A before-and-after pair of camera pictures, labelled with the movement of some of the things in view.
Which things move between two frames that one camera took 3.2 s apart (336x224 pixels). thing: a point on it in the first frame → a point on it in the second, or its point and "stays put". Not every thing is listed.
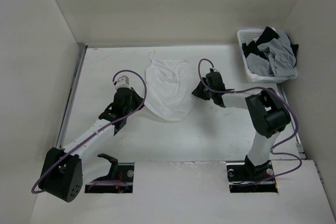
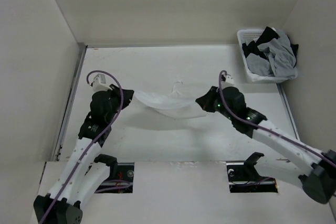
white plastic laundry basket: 244,35 stays put
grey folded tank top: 259,65 stays put
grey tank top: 282,55 stays put
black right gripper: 198,92 → 206,100
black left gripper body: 135,104 → 115,97
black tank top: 269,34 stays put
